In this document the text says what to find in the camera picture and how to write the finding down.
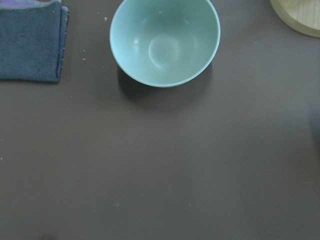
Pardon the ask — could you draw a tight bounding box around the wooden stand round base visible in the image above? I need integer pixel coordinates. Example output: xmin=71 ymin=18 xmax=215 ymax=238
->
xmin=269 ymin=0 xmax=320 ymax=38

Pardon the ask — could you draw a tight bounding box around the grey folded cloth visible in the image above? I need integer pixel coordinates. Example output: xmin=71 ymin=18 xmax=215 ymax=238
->
xmin=0 ymin=0 xmax=69 ymax=83

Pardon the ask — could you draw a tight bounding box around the light green bowl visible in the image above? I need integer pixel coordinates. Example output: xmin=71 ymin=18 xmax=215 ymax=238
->
xmin=109 ymin=0 xmax=221 ymax=88

